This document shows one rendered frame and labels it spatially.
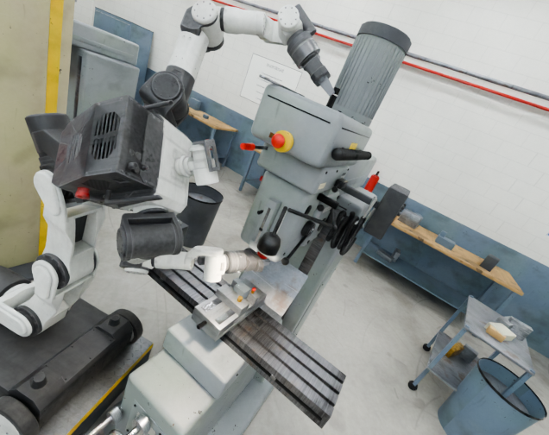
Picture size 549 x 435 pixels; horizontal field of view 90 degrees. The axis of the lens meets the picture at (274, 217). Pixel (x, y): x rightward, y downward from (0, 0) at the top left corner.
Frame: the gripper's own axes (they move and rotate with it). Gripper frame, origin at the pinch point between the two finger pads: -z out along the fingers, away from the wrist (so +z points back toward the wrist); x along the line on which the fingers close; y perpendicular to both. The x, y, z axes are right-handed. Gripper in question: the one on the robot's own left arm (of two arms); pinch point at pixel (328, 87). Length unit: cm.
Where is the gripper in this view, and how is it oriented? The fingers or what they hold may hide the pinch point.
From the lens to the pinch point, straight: 102.6
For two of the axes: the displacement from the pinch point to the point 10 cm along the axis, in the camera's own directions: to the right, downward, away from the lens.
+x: -2.8, 3.0, -9.1
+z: -5.8, -8.1, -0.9
